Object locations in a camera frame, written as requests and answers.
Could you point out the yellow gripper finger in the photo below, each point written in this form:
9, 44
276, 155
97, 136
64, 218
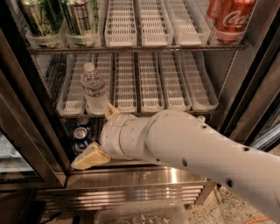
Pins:
93, 155
110, 111

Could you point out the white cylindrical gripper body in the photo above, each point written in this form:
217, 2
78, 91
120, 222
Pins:
111, 138

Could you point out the clear plastic water bottle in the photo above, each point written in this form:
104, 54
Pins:
94, 89

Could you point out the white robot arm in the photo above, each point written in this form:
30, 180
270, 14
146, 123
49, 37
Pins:
180, 140

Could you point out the white tray shelf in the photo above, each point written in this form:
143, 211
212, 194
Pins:
174, 87
103, 64
125, 95
71, 100
188, 22
155, 25
120, 29
151, 94
198, 83

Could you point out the glass fridge door left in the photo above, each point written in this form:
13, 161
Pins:
17, 123

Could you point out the stainless steel fridge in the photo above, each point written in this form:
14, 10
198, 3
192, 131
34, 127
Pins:
120, 181

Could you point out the brown juice bottle white cap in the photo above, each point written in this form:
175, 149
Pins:
202, 118

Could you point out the fridge door right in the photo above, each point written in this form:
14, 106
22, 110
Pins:
251, 104

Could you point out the blue Pepsi can front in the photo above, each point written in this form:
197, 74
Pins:
81, 139

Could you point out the blue pepsi can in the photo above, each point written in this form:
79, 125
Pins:
81, 139
85, 123

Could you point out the blue Pepsi can behind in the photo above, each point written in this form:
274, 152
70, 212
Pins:
85, 123

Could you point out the clear plastic bin on floor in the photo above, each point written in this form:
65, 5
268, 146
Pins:
143, 213

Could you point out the green striped can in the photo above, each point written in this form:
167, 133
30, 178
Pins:
81, 16

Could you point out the green can top left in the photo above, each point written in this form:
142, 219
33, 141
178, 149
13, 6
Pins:
43, 17

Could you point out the red Coca-Cola can behind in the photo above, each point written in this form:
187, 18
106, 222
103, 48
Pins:
214, 9

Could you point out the red coca-cola can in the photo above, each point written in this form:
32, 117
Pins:
232, 20
214, 9

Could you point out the red Coca-Cola can front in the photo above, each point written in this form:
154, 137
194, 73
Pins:
232, 20

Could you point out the top wire shelf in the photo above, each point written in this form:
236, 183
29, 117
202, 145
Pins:
136, 49

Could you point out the wire shelf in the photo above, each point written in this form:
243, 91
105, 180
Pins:
136, 49
195, 113

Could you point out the middle wire shelf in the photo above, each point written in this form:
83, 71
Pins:
195, 113

